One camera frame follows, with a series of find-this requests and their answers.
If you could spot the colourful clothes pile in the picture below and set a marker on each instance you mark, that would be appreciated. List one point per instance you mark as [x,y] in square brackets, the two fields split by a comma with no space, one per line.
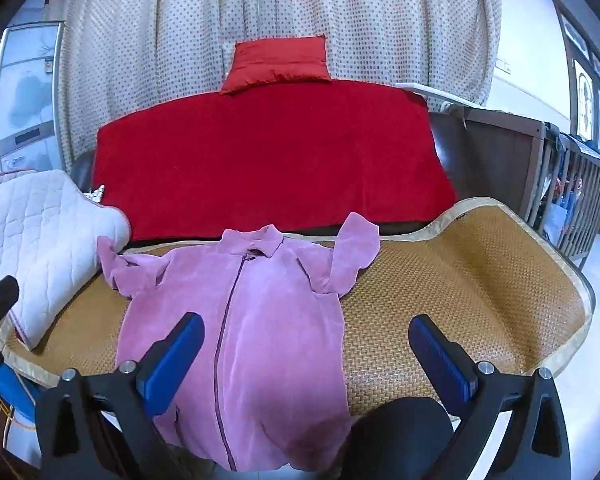
[565,195]

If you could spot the red cushion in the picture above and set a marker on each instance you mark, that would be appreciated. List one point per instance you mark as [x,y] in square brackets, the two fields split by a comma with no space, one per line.
[275,62]

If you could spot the beige dotted curtain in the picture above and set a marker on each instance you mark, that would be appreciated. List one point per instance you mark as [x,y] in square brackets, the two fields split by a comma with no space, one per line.
[180,35]

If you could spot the red blanket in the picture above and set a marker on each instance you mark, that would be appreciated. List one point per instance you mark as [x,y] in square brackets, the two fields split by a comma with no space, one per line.
[270,160]

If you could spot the white quilted pad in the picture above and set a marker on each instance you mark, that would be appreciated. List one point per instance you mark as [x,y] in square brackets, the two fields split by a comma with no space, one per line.
[40,240]

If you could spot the small patterned pillow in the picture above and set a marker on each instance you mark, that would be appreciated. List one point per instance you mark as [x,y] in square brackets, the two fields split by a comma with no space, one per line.
[97,195]

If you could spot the person's dark trousered leg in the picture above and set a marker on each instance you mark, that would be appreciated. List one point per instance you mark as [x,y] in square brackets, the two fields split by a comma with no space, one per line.
[400,440]

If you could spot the wooden glazed door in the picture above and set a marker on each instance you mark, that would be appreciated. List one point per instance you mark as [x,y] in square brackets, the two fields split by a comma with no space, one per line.
[582,90]

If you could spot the white board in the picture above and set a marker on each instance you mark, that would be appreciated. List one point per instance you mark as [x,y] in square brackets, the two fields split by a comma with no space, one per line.
[430,91]

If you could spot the woven bamboo mat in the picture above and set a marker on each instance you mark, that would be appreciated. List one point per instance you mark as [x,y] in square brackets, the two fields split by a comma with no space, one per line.
[455,270]

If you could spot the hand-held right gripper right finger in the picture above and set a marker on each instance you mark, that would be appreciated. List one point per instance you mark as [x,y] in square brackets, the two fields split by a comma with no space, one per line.
[437,355]

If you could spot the wooden crib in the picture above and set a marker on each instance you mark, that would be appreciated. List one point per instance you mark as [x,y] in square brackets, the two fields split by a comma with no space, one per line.
[500,160]

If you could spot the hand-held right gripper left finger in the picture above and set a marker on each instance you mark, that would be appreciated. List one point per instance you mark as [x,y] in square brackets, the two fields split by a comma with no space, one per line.
[170,360]

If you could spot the pink zip jacket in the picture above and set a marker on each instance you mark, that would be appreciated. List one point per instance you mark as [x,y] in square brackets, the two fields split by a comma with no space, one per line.
[260,335]

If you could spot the silver refrigerator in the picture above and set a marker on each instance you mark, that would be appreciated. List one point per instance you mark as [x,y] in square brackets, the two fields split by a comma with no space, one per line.
[27,100]

